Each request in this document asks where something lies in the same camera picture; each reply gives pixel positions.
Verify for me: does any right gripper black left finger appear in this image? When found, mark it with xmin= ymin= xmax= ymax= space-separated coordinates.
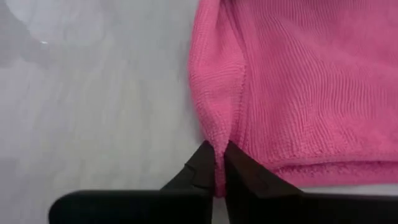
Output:
xmin=48 ymin=140 xmax=216 ymax=224

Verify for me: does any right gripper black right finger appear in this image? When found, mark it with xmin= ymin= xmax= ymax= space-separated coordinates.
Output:
xmin=223 ymin=140 xmax=398 ymax=224

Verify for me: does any pink towel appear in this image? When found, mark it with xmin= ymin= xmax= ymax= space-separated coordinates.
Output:
xmin=187 ymin=0 xmax=398 ymax=197

